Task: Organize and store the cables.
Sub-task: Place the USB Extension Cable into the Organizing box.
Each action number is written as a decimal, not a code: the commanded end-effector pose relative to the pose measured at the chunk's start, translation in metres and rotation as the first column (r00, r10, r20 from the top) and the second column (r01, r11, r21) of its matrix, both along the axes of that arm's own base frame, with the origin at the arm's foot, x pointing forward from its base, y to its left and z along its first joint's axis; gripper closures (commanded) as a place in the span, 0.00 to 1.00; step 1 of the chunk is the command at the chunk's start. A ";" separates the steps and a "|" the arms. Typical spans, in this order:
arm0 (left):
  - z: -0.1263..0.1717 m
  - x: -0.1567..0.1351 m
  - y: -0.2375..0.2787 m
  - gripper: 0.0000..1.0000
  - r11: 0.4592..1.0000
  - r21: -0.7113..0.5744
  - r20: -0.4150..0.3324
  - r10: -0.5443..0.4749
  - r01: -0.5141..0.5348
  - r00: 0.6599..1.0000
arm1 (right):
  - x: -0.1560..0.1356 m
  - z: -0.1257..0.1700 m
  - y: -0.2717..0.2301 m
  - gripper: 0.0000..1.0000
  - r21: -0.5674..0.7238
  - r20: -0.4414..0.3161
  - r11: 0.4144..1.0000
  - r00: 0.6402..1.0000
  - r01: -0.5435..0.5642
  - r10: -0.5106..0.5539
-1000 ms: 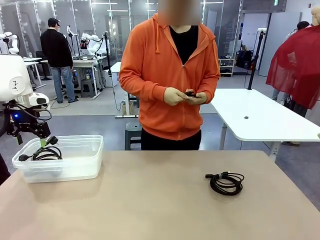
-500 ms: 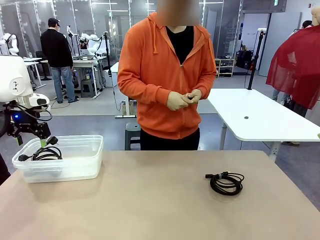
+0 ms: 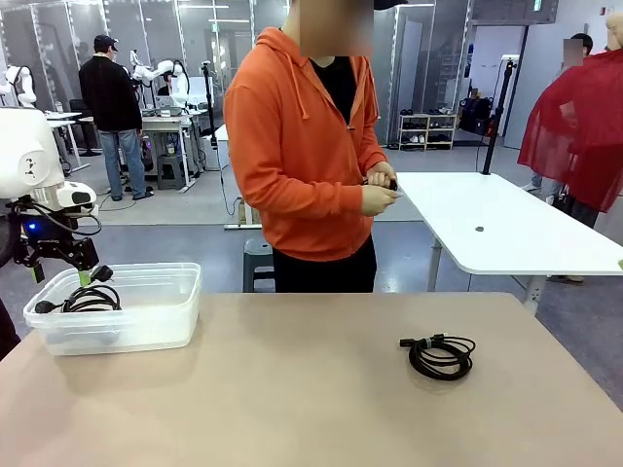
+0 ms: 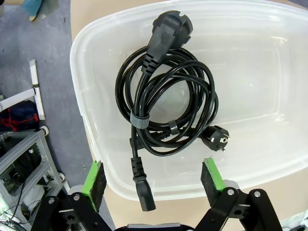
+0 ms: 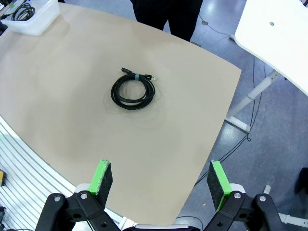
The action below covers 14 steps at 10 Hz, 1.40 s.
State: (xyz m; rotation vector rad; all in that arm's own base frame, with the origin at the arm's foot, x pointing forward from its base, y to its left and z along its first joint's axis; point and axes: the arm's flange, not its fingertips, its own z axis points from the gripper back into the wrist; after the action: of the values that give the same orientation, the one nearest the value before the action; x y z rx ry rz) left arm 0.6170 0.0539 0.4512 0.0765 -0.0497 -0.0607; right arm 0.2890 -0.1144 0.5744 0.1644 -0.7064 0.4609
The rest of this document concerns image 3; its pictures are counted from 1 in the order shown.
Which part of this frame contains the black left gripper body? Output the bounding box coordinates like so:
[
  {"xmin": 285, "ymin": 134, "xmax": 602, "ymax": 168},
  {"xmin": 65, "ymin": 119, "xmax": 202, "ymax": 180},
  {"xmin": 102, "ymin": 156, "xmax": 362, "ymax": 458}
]
[{"xmin": 9, "ymin": 212, "xmax": 78, "ymax": 252}]

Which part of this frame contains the thick black USB cable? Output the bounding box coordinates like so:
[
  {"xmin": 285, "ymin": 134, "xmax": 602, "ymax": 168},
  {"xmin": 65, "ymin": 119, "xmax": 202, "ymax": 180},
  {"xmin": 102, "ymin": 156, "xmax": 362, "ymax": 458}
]
[{"xmin": 399, "ymin": 334, "xmax": 477, "ymax": 382}]

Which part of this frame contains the person's right forearm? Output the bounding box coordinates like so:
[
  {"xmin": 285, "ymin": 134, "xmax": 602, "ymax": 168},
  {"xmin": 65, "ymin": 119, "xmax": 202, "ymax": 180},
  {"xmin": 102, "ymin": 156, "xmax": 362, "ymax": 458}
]
[{"xmin": 242, "ymin": 164, "xmax": 366, "ymax": 218}]

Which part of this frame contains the person's left forearm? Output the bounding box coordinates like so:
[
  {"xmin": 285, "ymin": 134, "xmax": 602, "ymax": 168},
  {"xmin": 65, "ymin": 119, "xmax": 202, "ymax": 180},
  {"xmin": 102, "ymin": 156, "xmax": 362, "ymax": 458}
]
[{"xmin": 359, "ymin": 138, "xmax": 389, "ymax": 172}]

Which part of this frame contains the person's right hand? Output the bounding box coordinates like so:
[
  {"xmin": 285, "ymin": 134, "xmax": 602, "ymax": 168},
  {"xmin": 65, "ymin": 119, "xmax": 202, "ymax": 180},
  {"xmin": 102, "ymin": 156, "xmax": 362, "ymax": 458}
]
[{"xmin": 360, "ymin": 186, "xmax": 398, "ymax": 218}]

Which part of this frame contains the person's left hand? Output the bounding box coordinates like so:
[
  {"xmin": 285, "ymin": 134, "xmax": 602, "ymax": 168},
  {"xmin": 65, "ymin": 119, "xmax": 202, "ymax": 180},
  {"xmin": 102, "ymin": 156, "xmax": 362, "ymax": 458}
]
[{"xmin": 367, "ymin": 162, "xmax": 398, "ymax": 189}]

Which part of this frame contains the clear plastic storage bin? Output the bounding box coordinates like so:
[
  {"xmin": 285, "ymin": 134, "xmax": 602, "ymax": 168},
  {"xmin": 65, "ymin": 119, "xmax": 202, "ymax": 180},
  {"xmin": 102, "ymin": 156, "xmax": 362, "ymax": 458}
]
[{"xmin": 22, "ymin": 262, "xmax": 202, "ymax": 357}]

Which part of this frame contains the long white desk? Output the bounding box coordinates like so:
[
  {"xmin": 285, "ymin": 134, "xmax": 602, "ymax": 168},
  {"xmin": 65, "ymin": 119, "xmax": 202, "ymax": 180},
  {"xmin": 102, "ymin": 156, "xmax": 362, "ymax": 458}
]
[{"xmin": 46, "ymin": 111, "xmax": 92, "ymax": 171}]

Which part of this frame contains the grey plastic stool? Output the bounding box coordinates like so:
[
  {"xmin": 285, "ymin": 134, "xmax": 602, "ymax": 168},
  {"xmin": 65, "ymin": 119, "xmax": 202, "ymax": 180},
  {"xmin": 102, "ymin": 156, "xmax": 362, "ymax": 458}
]
[{"xmin": 155, "ymin": 154, "xmax": 189, "ymax": 191}]

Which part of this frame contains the black office chair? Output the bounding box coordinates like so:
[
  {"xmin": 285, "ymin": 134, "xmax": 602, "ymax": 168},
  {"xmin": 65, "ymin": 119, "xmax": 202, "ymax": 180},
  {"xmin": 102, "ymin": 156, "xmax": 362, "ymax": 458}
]
[{"xmin": 69, "ymin": 98, "xmax": 103, "ymax": 158}]

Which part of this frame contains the man in black jacket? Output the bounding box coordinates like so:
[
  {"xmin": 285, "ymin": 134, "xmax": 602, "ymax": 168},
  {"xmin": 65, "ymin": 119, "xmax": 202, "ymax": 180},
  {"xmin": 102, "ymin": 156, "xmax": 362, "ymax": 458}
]
[{"xmin": 78, "ymin": 34, "xmax": 155, "ymax": 201}]

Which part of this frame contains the cluttered white work desk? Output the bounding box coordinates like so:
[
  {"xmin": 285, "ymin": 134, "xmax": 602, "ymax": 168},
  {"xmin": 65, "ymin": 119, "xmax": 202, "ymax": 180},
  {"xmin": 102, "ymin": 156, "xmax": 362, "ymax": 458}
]
[{"xmin": 138, "ymin": 107, "xmax": 208, "ymax": 194}]

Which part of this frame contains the dark green plastic stool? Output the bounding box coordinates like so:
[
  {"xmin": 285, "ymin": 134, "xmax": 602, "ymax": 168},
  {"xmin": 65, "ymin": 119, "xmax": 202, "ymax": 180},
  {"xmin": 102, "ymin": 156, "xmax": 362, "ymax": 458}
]
[{"xmin": 241, "ymin": 236, "xmax": 276, "ymax": 294}]

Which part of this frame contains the small white standing table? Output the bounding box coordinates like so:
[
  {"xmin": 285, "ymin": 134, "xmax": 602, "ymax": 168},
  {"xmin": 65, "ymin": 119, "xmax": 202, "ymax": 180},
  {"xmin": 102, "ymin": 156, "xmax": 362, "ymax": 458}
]
[{"xmin": 213, "ymin": 122, "xmax": 264, "ymax": 231}]

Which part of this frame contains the person in orange hoodie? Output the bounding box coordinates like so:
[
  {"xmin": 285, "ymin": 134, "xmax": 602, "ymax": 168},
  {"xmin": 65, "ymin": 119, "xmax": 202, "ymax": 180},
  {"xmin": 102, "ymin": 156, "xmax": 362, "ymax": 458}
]
[{"xmin": 223, "ymin": 0, "xmax": 398, "ymax": 294}]

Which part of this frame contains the wooden shoe rack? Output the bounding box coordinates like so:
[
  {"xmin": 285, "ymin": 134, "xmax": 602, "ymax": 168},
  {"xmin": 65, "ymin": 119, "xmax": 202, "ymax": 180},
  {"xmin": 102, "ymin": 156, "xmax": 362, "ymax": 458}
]
[{"xmin": 398, "ymin": 112, "xmax": 458, "ymax": 152}]

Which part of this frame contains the black backpack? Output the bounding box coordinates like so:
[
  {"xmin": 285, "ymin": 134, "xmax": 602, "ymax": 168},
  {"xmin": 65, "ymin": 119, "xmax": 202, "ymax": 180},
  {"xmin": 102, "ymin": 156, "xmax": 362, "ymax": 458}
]
[{"xmin": 458, "ymin": 96, "xmax": 494, "ymax": 137}]

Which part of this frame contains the black tripod pole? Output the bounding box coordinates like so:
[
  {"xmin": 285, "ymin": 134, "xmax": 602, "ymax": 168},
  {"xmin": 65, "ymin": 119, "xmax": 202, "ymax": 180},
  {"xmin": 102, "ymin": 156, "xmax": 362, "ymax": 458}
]
[{"xmin": 480, "ymin": 55, "xmax": 518, "ymax": 176}]

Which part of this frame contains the large white table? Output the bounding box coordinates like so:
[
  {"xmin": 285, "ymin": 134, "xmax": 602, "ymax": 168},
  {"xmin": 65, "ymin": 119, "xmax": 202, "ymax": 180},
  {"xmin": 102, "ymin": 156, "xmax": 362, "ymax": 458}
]
[{"xmin": 388, "ymin": 171, "xmax": 623, "ymax": 317}]

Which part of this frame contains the black handbag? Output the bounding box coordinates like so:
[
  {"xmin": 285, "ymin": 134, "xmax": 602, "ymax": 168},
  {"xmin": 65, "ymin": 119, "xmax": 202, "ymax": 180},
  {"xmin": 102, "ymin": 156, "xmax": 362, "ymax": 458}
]
[{"xmin": 551, "ymin": 184, "xmax": 601, "ymax": 229}]

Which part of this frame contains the red sheer garment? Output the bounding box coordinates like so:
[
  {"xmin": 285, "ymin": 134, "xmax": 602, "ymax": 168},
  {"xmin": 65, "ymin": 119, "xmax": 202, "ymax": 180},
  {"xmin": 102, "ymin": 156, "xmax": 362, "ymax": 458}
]
[{"xmin": 517, "ymin": 48, "xmax": 623, "ymax": 214}]

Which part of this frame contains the person behind red garment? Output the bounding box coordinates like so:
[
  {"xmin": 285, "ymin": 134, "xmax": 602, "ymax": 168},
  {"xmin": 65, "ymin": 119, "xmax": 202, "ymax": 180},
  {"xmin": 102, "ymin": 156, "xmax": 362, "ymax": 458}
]
[{"xmin": 523, "ymin": 32, "xmax": 596, "ymax": 205}]

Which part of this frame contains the beige mannequin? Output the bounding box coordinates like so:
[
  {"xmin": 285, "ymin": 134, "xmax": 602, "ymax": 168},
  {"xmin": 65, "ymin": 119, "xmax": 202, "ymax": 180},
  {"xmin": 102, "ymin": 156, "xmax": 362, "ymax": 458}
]
[{"xmin": 605, "ymin": 12, "xmax": 623, "ymax": 53}]

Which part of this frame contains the black camera tripod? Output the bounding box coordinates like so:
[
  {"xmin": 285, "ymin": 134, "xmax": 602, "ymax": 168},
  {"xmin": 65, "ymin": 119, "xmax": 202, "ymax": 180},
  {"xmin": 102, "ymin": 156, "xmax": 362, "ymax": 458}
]
[{"xmin": 200, "ymin": 60, "xmax": 220, "ymax": 147}]

